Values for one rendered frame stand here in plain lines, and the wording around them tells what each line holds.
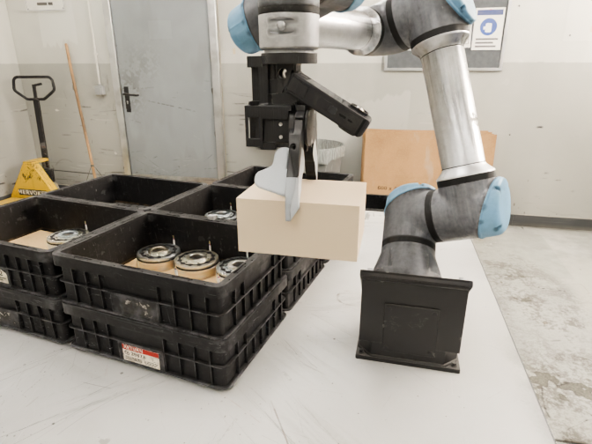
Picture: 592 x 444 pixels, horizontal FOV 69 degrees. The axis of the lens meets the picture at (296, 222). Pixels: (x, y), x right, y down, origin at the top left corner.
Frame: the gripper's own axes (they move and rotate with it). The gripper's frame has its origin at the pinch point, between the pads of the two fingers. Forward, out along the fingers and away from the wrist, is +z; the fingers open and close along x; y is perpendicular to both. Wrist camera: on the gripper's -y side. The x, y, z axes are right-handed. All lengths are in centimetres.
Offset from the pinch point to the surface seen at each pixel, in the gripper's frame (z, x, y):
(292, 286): 34, -37, 11
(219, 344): 28.0, -3.6, 16.3
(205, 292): 18.0, -3.7, 18.2
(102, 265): 16.6, -7.2, 40.5
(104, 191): 21, -68, 84
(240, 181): 20, -86, 41
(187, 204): 19, -54, 46
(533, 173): 65, -328, -125
